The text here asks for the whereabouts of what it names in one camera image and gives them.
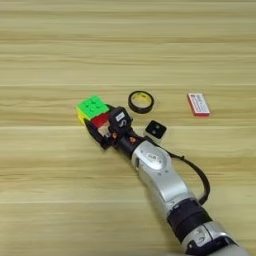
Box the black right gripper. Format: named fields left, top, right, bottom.
left=83, top=104, right=148, bottom=160

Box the colourful puzzle cube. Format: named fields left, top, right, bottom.
left=76, top=94, right=113, bottom=130

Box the small black and white box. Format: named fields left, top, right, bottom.
left=143, top=119, right=168, bottom=145

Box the black tape roll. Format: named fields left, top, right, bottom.
left=127, top=89, right=156, bottom=115

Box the red and white flat box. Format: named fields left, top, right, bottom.
left=186, top=92, right=212, bottom=118

